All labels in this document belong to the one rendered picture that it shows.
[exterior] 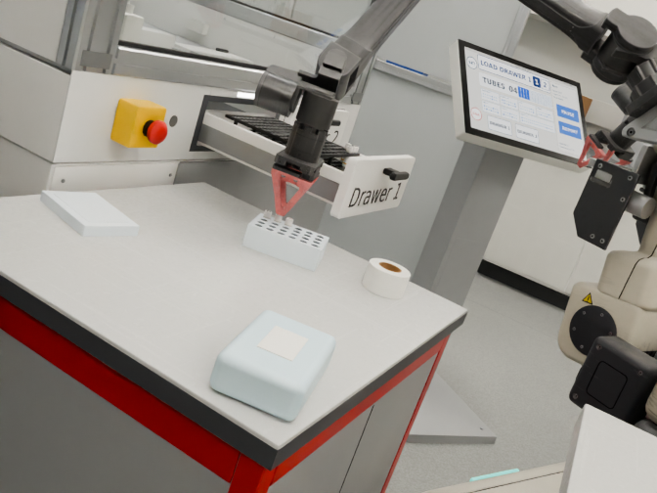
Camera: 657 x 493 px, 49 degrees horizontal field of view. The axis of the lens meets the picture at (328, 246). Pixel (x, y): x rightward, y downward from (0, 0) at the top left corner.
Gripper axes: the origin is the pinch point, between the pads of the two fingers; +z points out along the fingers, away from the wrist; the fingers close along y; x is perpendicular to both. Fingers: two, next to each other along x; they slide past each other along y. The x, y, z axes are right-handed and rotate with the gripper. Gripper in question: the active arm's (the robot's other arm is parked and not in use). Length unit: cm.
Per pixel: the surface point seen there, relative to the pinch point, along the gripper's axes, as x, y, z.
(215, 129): -19.8, -18.7, -4.8
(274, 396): 12, 52, 4
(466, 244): 45, -117, 20
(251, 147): -11.5, -15.8, -4.7
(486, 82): 30, -109, -30
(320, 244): 8.0, 3.4, 2.4
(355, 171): 8.6, -7.7, -8.7
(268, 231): -0.2, 6.6, 2.6
